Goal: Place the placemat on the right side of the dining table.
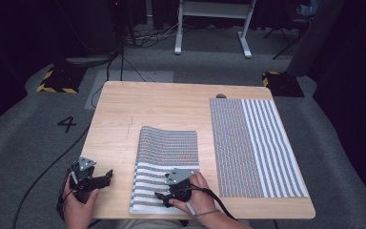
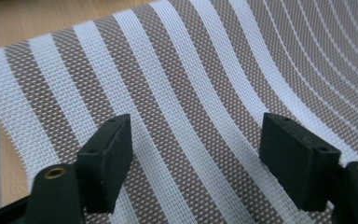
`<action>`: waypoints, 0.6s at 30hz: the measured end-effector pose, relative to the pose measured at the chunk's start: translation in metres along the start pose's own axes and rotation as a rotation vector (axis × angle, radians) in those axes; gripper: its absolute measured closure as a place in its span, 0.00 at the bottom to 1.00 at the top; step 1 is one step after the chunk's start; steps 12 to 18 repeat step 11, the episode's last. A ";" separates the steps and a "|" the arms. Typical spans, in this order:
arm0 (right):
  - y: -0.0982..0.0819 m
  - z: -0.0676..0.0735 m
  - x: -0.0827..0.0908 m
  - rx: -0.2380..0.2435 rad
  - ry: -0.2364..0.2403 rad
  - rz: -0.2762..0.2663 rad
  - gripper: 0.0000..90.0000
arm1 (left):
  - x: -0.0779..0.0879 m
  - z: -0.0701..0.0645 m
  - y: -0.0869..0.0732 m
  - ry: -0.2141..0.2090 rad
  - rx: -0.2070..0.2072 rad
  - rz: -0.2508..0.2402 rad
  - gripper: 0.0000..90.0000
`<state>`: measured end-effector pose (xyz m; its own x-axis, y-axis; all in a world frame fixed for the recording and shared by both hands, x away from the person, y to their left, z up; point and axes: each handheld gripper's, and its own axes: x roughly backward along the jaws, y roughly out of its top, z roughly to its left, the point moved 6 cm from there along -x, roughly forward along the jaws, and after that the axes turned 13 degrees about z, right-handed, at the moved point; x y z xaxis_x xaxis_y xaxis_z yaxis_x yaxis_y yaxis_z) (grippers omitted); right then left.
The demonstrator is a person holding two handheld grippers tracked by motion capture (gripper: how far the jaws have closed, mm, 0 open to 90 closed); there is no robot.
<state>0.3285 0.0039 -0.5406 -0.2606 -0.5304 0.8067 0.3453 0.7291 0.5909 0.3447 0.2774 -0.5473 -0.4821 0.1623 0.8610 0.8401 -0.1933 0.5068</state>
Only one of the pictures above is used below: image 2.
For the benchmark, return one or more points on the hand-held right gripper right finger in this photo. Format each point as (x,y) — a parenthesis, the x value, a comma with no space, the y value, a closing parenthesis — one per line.
(295,161)

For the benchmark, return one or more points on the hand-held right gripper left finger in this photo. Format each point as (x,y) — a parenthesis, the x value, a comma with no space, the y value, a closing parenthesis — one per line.
(105,165)

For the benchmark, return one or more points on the brown white striped woven placemat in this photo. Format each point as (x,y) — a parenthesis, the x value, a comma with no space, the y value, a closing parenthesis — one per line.
(199,93)

